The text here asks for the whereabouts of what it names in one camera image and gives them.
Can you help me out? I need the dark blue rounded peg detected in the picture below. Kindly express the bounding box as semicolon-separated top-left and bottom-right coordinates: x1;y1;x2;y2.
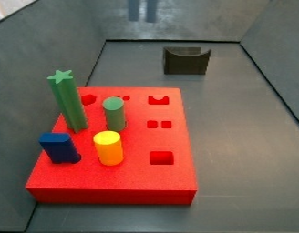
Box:
38;133;81;164

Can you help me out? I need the green star-shaped peg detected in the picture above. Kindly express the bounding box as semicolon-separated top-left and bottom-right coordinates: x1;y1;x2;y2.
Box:
48;70;88;133

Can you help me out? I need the red shape-sorter board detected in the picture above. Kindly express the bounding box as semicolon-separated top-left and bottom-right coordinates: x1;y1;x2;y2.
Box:
25;87;198;205

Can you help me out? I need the light blue double-square block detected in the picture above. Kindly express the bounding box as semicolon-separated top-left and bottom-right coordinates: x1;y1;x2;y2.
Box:
128;0;157;23

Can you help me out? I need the yellow cylinder peg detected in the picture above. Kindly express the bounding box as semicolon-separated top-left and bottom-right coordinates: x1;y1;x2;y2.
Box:
93;131;124;166

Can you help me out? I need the green cylinder peg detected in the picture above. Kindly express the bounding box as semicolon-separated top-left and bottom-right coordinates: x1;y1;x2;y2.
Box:
101;96;125;131

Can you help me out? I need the black curved holder stand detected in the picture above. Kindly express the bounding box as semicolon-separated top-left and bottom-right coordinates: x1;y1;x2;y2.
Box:
163;46;211;75

